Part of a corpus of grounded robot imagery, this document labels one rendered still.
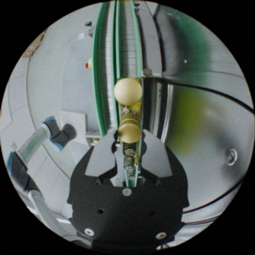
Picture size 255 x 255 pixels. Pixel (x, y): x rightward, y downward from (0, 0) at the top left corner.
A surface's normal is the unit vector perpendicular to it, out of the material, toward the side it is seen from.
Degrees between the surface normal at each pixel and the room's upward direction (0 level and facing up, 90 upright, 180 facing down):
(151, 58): 0
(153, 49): 0
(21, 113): 90
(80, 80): 0
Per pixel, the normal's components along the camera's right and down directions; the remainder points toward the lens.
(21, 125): 1.00, -0.01
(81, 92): -0.04, 0.48
